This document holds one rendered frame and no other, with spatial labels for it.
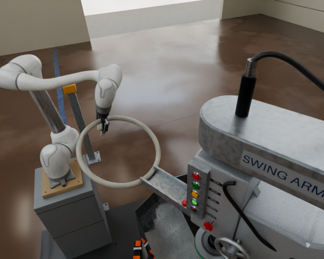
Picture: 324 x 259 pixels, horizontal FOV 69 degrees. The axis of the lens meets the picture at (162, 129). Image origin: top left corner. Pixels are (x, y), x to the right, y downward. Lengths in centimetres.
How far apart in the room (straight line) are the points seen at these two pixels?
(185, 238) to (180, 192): 31
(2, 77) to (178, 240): 134
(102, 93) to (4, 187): 233
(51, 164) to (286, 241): 141
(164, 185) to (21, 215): 197
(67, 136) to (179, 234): 103
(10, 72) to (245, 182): 130
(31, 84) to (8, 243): 179
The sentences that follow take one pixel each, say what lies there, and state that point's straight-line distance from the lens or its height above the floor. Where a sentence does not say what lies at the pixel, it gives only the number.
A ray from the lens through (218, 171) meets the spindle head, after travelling 80.
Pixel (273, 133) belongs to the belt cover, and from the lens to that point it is 72.
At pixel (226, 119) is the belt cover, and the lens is 74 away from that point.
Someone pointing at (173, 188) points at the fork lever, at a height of 113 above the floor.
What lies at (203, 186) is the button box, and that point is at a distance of 87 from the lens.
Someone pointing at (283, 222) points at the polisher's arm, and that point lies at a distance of 91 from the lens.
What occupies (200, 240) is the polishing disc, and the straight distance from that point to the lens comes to 139.
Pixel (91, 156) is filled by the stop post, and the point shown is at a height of 8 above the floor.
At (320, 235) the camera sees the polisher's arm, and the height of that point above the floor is 147.
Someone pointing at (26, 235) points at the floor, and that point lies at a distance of 283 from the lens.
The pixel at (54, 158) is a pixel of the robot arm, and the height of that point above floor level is 107.
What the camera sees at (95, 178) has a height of 122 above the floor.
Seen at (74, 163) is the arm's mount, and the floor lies 83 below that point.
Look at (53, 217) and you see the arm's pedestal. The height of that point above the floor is 65.
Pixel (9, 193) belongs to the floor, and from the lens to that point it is 328.
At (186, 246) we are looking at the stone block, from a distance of 149.
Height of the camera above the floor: 217
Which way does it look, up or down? 39 degrees down
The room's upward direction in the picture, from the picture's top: 3 degrees counter-clockwise
